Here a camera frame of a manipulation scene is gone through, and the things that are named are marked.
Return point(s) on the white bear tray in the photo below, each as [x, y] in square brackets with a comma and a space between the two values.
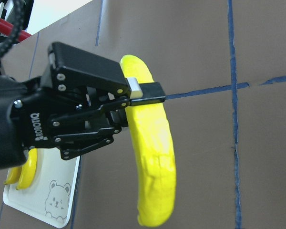
[50, 196]

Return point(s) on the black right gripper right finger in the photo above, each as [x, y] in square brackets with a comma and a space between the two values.
[80, 132]

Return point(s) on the yellow banana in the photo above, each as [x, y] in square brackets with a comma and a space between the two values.
[13, 175]
[152, 143]
[28, 170]

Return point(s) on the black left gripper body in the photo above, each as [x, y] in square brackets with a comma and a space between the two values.
[23, 122]

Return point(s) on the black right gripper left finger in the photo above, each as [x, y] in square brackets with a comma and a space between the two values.
[70, 68]

